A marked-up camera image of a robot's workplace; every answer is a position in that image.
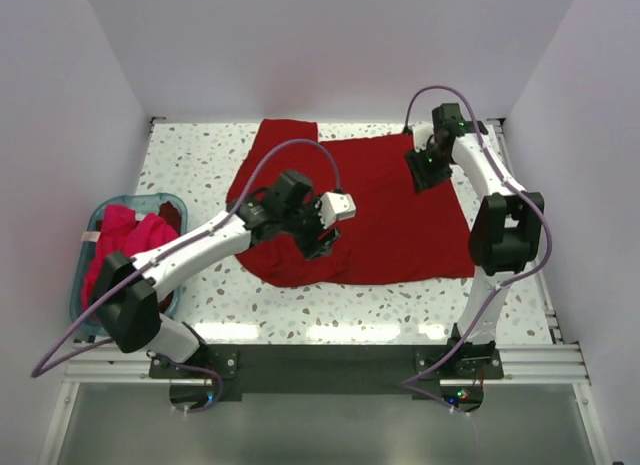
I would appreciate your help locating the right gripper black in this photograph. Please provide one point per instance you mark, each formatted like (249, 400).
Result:
(423, 178)

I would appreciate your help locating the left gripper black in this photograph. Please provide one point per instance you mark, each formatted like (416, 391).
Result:
(312, 246)

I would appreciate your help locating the dark red t-shirt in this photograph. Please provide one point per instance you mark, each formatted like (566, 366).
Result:
(397, 234)

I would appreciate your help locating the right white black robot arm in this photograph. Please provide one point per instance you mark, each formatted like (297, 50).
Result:
(505, 234)

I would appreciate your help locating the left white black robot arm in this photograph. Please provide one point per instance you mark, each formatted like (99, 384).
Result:
(128, 290)

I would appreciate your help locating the pink t-shirt in basket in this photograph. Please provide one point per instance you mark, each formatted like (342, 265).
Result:
(130, 232)

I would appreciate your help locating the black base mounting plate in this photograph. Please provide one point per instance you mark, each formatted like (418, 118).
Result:
(213, 387)

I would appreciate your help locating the teal plastic laundry basket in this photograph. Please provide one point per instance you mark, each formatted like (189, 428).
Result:
(140, 203)

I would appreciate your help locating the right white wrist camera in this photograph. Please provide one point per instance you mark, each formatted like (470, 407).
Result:
(422, 136)

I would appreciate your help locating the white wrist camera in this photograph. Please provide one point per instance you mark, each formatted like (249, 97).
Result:
(335, 207)
(422, 136)

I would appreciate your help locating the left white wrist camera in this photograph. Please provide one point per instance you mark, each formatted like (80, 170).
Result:
(335, 207)

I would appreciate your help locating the aluminium frame rail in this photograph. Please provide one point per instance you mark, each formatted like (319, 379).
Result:
(518, 364)

